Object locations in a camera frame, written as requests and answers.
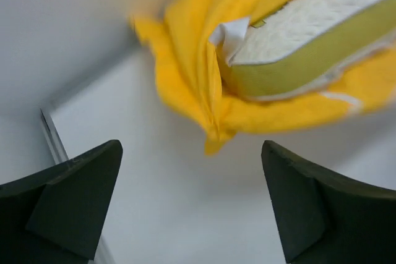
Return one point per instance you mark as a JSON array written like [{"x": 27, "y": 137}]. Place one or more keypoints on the yellow pillowcase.
[{"x": 188, "y": 78}]

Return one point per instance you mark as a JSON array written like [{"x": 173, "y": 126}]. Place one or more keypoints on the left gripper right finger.
[{"x": 325, "y": 217}]

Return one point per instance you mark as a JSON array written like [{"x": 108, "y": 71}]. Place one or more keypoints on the aluminium table frame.
[{"x": 103, "y": 254}]

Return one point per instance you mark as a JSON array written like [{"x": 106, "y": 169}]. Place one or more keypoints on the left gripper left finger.
[{"x": 57, "y": 215}]

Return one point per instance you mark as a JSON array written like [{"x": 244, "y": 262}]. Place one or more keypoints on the cream pillow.
[{"x": 302, "y": 46}]

